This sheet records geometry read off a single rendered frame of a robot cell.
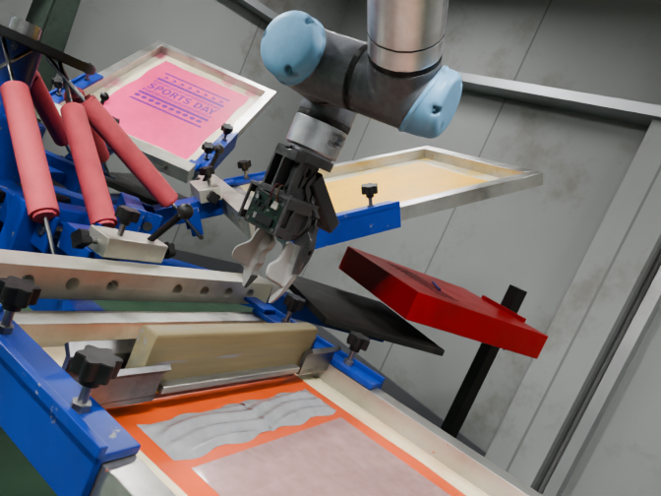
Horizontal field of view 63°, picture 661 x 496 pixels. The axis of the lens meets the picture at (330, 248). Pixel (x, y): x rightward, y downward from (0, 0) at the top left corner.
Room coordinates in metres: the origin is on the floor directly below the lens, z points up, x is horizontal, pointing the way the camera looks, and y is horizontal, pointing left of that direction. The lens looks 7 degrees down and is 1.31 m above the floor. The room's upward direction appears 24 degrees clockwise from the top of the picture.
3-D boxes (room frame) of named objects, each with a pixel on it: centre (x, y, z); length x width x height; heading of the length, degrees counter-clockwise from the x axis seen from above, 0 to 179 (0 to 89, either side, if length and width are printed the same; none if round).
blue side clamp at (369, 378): (1.02, -0.05, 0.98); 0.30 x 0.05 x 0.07; 60
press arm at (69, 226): (0.94, 0.37, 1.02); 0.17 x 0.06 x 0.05; 60
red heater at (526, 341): (1.89, -0.43, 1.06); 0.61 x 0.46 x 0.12; 120
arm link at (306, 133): (0.74, 0.07, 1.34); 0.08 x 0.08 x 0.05
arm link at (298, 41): (0.64, 0.10, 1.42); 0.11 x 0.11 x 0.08; 68
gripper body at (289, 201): (0.74, 0.08, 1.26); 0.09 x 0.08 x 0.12; 150
